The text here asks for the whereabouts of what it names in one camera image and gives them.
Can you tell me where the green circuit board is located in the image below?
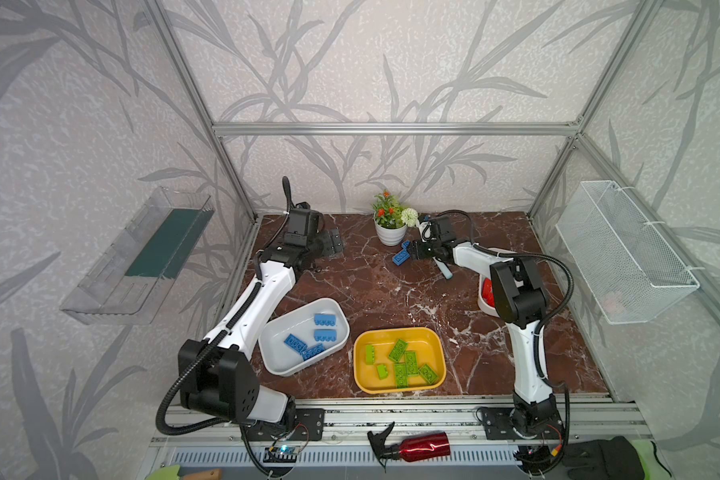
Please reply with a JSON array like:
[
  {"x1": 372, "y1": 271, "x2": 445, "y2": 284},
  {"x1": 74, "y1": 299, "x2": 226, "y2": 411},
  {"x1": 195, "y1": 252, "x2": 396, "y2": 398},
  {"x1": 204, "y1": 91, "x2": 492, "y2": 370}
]
[{"x1": 262, "y1": 443, "x2": 309, "y2": 464}]

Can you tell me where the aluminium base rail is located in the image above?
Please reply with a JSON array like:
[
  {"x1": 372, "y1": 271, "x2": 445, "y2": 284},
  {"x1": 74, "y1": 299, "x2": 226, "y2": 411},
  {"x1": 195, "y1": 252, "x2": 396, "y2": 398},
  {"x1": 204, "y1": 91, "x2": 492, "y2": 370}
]
[{"x1": 149, "y1": 398, "x2": 652, "y2": 448}]

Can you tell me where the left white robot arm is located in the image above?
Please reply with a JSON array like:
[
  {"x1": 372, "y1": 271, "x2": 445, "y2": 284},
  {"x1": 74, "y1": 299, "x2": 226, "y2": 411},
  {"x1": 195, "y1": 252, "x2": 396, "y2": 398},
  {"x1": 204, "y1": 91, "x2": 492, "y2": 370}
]
[{"x1": 155, "y1": 201, "x2": 340, "y2": 436}]

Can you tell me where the green lego row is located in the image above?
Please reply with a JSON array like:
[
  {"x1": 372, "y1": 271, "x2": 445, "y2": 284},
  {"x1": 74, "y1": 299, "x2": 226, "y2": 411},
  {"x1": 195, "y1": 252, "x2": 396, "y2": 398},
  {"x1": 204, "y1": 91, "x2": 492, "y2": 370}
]
[{"x1": 364, "y1": 344, "x2": 389, "y2": 380}]

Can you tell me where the white tray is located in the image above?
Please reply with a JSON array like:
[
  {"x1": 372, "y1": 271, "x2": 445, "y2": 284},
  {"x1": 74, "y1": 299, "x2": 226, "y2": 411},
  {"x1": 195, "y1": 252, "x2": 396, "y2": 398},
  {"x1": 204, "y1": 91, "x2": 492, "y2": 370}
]
[
  {"x1": 478, "y1": 249, "x2": 513, "y2": 318},
  {"x1": 259, "y1": 298, "x2": 350, "y2": 377}
]

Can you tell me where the red lego cluster brick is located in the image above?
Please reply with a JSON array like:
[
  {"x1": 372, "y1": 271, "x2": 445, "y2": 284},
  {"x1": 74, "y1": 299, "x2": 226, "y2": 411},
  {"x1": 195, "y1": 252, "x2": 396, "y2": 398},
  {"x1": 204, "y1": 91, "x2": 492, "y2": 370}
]
[{"x1": 481, "y1": 278, "x2": 495, "y2": 308}]

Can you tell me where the yellow tray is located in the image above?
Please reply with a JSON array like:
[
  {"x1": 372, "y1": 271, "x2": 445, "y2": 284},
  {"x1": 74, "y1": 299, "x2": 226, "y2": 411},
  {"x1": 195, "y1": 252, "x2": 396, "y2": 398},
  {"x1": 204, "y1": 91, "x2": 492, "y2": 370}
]
[{"x1": 353, "y1": 327, "x2": 447, "y2": 394}]

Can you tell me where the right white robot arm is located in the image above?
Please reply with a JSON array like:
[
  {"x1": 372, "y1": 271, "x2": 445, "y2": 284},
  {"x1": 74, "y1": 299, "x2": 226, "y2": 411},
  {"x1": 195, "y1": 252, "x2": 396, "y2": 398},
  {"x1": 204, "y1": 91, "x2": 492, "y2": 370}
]
[{"x1": 407, "y1": 210, "x2": 574, "y2": 438}]

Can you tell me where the teal toy shovel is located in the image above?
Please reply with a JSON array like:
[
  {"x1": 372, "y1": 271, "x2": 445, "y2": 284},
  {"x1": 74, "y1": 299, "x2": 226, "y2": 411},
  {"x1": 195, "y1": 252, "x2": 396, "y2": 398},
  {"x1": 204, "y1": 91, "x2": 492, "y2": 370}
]
[{"x1": 435, "y1": 260, "x2": 453, "y2": 279}]

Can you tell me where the green lego pair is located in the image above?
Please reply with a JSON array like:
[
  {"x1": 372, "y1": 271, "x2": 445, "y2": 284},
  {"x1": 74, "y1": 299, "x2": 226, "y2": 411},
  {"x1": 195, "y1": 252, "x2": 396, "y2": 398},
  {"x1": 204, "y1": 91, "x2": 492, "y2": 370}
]
[{"x1": 393, "y1": 351, "x2": 440, "y2": 388}]

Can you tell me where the clear wall shelf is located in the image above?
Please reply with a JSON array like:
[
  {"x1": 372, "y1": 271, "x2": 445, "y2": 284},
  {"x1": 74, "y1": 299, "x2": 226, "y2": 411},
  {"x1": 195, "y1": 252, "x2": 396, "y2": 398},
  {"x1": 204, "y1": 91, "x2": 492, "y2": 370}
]
[{"x1": 60, "y1": 187, "x2": 215, "y2": 325}]

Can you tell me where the red spray bottle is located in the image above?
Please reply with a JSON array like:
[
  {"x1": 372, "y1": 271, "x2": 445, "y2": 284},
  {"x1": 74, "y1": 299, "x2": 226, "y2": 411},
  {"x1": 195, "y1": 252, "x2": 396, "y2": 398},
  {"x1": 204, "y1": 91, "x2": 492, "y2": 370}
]
[{"x1": 367, "y1": 422, "x2": 451, "y2": 470}]

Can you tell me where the potted flower plant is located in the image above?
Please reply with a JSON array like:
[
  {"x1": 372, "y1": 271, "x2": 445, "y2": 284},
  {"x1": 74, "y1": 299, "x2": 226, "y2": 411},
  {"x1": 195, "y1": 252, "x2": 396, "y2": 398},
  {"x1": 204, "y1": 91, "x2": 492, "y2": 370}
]
[{"x1": 372, "y1": 190, "x2": 419, "y2": 247}]

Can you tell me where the white wire basket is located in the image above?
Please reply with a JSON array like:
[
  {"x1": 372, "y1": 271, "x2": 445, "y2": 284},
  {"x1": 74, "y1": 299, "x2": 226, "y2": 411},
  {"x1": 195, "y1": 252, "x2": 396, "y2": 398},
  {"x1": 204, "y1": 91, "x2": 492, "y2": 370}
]
[{"x1": 556, "y1": 180, "x2": 700, "y2": 325}]

